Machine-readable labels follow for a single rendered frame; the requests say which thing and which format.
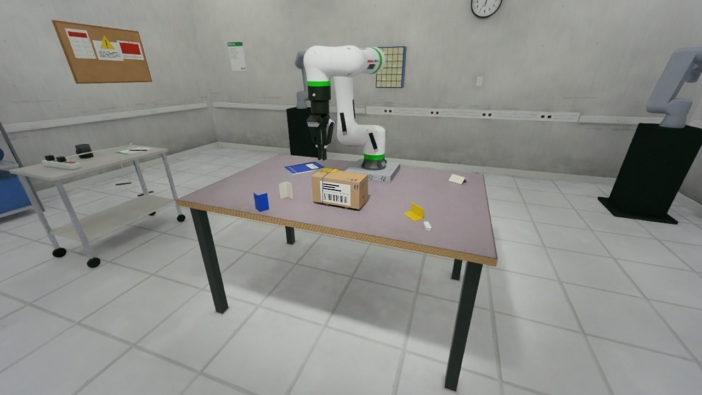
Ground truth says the blue notebook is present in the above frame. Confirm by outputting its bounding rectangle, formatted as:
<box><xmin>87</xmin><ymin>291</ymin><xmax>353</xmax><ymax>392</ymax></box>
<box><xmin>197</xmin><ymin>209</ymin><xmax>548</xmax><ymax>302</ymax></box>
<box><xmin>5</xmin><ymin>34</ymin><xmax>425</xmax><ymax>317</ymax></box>
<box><xmin>284</xmin><ymin>162</ymin><xmax>325</xmax><ymax>175</ymax></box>

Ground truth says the tan cardboard box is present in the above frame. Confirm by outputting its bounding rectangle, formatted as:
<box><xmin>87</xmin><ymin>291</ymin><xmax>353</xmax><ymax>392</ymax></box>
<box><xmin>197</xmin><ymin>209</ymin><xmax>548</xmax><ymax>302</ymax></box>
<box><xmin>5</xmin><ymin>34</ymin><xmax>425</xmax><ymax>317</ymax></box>
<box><xmin>312</xmin><ymin>171</ymin><xmax>368</xmax><ymax>209</ymax></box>

